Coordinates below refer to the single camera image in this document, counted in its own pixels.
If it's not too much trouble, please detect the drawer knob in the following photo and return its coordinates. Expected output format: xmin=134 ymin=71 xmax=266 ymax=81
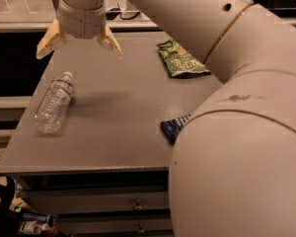
xmin=132 ymin=199 xmax=143 ymax=211
xmin=136 ymin=224 xmax=146 ymax=234

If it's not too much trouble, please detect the grey drawer cabinet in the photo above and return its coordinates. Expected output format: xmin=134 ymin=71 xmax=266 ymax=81
xmin=0 ymin=32 xmax=221 ymax=237

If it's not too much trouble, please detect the upper drawer knob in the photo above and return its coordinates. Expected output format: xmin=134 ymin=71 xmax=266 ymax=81
xmin=132 ymin=199 xmax=143 ymax=211

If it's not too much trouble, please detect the green chip bag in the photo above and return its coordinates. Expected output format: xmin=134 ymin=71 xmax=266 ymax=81
xmin=157 ymin=39 xmax=209 ymax=78

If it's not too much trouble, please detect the blue snack packet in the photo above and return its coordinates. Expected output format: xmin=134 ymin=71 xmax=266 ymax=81
xmin=160 ymin=114 xmax=191 ymax=144

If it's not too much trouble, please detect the lower drawer knob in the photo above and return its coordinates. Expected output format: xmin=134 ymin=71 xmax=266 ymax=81
xmin=136 ymin=224 xmax=146 ymax=234

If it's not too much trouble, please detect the metal frame railing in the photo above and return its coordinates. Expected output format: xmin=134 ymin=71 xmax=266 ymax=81
xmin=0 ymin=0 xmax=296 ymax=35

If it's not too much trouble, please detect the clear plastic water bottle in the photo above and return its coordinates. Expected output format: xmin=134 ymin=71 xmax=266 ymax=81
xmin=35 ymin=71 xmax=74 ymax=134

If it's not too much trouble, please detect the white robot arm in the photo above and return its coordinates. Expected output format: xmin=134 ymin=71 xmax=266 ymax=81
xmin=37 ymin=0 xmax=296 ymax=237

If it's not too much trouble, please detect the bottle on floor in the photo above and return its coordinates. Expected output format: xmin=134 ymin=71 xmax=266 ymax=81
xmin=18 ymin=220 xmax=49 ymax=235

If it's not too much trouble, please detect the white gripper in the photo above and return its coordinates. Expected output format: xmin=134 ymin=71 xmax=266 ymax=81
xmin=37 ymin=0 xmax=122 ymax=59

